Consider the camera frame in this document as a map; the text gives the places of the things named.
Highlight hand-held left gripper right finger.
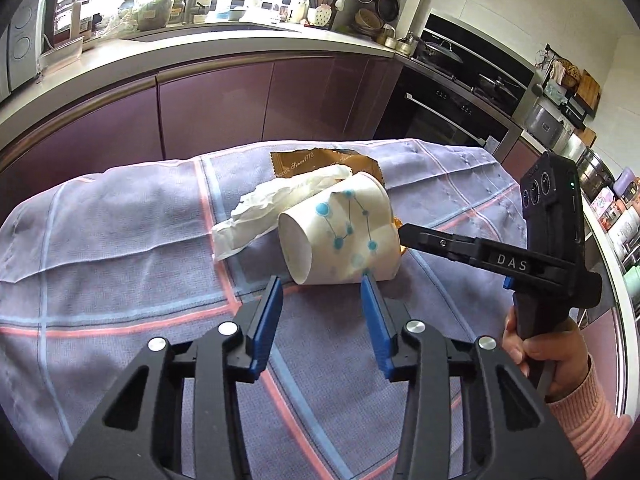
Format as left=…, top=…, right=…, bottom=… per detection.
left=361, top=275, right=586, bottom=480

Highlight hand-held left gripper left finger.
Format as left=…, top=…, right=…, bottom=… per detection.
left=59, top=275, right=285, bottom=480

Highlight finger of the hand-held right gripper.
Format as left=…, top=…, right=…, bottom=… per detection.
left=398, top=223, right=481, bottom=266

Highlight blue dotted paper cup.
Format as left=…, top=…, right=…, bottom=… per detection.
left=277, top=172, right=401, bottom=286

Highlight white tissue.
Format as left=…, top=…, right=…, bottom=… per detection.
left=210, top=164, right=353, bottom=262

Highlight gold snack wrapper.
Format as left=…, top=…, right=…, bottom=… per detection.
left=270, top=146, right=407, bottom=257

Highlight person's right forearm pink sleeve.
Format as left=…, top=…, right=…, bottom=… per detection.
left=547, top=355, right=636, bottom=468

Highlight person's right hand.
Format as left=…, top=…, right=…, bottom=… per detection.
left=501, top=305, right=592, bottom=403

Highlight mint green thermos jug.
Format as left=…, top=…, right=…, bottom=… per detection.
left=621, top=264, right=640, bottom=311

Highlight black built-in oven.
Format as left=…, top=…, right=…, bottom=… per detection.
left=372, top=67, right=523, bottom=153

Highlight stainless steel box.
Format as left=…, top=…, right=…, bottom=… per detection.
left=522, top=102, right=573, bottom=146

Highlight purple checked tablecloth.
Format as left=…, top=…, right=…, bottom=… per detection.
left=0, top=137, right=531, bottom=480

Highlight black gas cooktop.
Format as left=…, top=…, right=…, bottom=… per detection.
left=412, top=42, right=526, bottom=111

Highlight black pan with lid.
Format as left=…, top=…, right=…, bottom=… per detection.
left=475, top=74, right=516, bottom=98

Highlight wooden cutting board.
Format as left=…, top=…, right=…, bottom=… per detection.
left=575, top=70, right=601, bottom=111

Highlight wok with glass lid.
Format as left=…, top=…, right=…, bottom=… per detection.
left=415, top=40, right=465, bottom=65

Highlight purple kitchen cabinets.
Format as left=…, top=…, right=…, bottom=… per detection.
left=0, top=55, right=406, bottom=216

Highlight grey kitchen countertop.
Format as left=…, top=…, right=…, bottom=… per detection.
left=0, top=22, right=416, bottom=153

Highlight bamboo steamer basket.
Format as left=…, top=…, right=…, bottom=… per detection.
left=355, top=8, right=382, bottom=31

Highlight white dotted utensil holder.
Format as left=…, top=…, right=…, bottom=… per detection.
left=306, top=4, right=333, bottom=27

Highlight bag of green vegetables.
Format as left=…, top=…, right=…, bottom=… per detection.
left=102, top=0, right=173, bottom=31

